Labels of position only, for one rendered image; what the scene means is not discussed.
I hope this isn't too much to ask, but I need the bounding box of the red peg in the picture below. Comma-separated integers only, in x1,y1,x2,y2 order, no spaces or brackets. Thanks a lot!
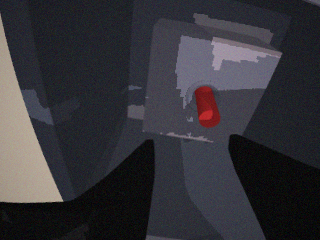
195,87,220,128

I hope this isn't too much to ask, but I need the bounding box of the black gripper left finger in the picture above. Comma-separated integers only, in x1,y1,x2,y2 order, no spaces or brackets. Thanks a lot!
0,139,155,240

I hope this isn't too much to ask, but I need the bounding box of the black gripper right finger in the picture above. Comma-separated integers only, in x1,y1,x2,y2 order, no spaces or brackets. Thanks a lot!
228,135,320,240

